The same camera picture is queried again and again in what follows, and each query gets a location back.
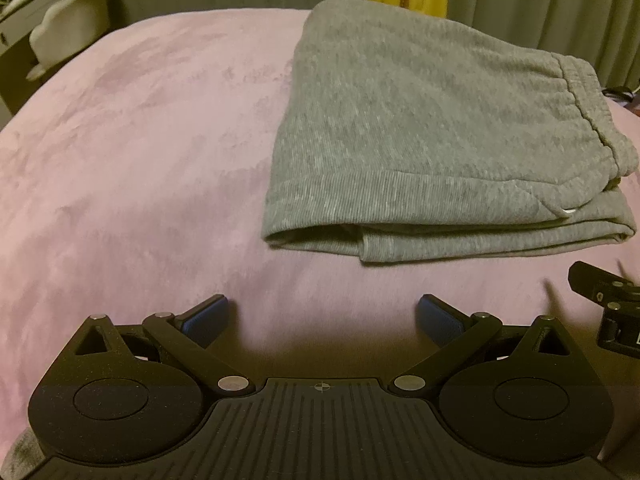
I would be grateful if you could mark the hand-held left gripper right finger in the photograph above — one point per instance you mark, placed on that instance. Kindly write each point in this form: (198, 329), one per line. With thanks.
(440, 316)

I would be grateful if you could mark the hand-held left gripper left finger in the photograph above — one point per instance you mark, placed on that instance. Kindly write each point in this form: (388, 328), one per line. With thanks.
(206, 316)

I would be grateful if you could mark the grey sweat pants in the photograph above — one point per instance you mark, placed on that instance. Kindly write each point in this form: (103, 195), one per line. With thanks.
(410, 125)

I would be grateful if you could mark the pink fleece blanket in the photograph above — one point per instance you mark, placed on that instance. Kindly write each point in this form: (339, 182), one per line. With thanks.
(140, 160)

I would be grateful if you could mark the dark clutter pile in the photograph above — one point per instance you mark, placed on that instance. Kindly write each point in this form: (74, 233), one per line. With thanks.
(622, 95)

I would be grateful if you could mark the person's grey clothing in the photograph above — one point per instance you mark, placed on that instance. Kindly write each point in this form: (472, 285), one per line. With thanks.
(30, 455)

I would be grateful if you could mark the white scalloped chair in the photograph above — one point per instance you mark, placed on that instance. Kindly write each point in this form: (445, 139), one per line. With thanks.
(70, 25)

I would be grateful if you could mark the white dressing table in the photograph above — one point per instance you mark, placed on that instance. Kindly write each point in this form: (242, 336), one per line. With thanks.
(20, 25)

